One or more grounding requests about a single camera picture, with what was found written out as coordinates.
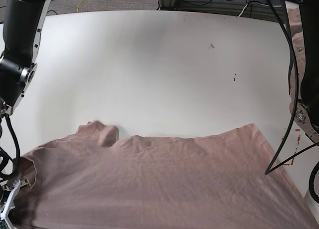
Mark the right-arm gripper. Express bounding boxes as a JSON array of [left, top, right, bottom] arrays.
[[0, 179, 30, 221]]

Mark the dusty pink T-shirt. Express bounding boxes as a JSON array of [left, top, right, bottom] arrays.
[[9, 7, 319, 229]]

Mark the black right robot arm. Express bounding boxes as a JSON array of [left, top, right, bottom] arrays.
[[0, 0, 51, 181]]

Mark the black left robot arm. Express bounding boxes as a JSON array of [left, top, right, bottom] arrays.
[[265, 0, 319, 175]]

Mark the red tape marking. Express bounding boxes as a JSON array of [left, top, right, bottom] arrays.
[[279, 127, 302, 162]]

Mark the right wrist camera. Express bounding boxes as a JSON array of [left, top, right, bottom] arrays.
[[0, 219, 11, 229]]

